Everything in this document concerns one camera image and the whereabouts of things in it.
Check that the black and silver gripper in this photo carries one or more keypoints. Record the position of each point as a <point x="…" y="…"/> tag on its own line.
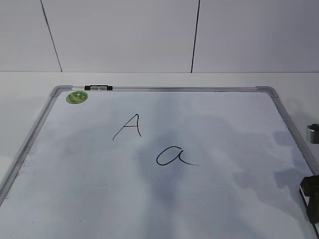
<point x="310" y="185"/>

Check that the white eraser with black felt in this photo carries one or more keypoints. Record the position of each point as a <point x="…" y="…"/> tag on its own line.
<point x="304" y="199"/>

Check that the round green magnet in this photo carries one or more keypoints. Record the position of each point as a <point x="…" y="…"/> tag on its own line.
<point x="77" y="97"/>

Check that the white board with aluminium frame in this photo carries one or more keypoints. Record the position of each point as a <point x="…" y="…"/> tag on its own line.
<point x="159" y="163"/>

